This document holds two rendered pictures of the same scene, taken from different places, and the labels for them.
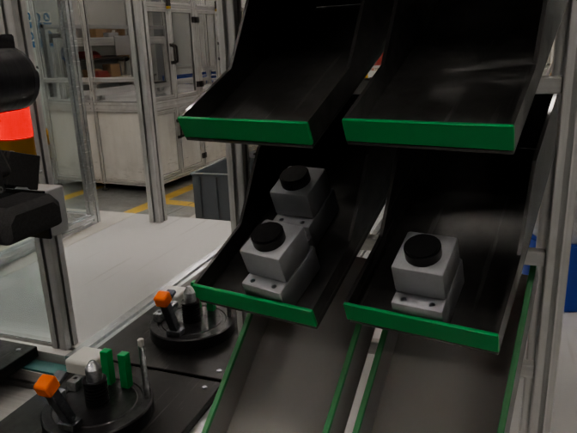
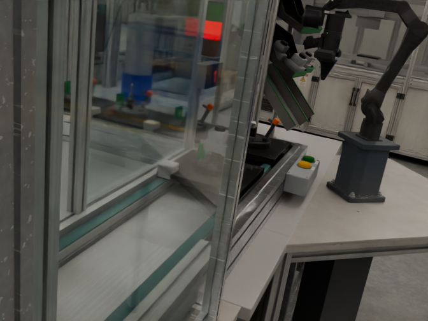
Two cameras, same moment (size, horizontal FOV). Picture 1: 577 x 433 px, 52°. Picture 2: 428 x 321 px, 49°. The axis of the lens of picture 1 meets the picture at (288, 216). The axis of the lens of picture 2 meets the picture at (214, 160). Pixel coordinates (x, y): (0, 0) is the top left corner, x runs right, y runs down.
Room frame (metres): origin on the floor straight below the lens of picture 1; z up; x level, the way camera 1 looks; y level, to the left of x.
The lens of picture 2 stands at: (0.84, 1.84, 1.43)
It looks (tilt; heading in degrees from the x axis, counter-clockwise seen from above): 19 degrees down; 268
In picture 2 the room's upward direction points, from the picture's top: 8 degrees clockwise
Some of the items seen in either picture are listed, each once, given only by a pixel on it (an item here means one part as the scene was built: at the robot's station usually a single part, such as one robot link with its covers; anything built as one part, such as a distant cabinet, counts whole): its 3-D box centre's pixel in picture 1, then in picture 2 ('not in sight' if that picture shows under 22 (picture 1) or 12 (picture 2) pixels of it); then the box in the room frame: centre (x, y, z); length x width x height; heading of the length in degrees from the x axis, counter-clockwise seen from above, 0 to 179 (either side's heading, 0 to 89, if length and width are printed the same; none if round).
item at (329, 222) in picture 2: not in sight; (345, 192); (0.30, 0.28, 0.84); 0.90 x 0.70 x 0.03; 20
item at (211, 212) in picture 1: (268, 189); not in sight; (2.80, 0.10, 0.73); 0.62 x 0.42 x 0.23; 69
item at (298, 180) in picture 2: not in sight; (302, 174); (0.50, 0.41, 0.93); 0.21 x 0.07 x 0.06; 69
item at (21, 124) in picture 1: (12, 119); not in sight; (0.84, 0.39, 1.33); 0.05 x 0.05 x 0.05
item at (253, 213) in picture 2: not in sight; (267, 193); (0.62, 0.57, 0.91); 0.89 x 0.06 x 0.11; 69
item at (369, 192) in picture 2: not in sight; (361, 166); (0.29, 0.33, 0.96); 0.15 x 0.15 x 0.20; 20
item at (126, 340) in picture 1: (191, 307); not in sight; (0.89, 0.17, 1.01); 0.24 x 0.24 x 0.13; 69
